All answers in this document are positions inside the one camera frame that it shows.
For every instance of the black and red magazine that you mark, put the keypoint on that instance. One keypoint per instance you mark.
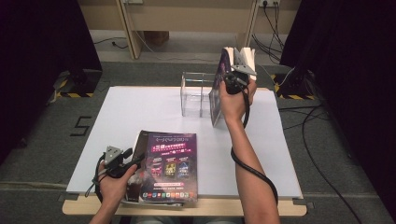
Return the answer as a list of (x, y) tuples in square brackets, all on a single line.
[(133, 188)]

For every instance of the light wooden table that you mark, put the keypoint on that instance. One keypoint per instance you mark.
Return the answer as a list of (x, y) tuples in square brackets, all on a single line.
[(224, 207)]

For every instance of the black curtain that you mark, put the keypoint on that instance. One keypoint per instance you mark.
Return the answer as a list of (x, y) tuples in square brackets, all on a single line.
[(351, 77), (37, 62)]

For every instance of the person's left hand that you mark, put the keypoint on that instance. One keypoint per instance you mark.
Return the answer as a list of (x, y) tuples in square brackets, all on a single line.
[(113, 193)]

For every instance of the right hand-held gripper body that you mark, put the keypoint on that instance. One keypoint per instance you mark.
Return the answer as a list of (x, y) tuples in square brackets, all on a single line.
[(236, 84)]

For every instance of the black stand base striped tape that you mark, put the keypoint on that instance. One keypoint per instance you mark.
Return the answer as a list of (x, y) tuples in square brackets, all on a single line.
[(81, 84), (294, 88)]

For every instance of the brown cardboard box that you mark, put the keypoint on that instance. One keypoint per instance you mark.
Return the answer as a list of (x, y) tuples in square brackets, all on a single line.
[(156, 38)]

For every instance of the white wall socket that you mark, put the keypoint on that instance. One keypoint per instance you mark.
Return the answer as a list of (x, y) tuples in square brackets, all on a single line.
[(269, 3)]

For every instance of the clear acrylic book holder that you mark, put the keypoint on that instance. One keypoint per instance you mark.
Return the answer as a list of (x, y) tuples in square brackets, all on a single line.
[(191, 102)]

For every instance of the person's right hand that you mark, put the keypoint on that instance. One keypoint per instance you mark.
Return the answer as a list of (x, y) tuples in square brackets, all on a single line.
[(233, 107)]

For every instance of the beige wooden desk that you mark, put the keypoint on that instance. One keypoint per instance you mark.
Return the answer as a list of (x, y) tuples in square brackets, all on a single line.
[(186, 15)]

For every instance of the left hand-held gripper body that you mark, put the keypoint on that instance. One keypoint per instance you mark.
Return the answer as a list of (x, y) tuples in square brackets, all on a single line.
[(113, 154)]

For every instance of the white picture grid book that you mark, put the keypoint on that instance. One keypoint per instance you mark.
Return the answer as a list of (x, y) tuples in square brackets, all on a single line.
[(249, 59)]

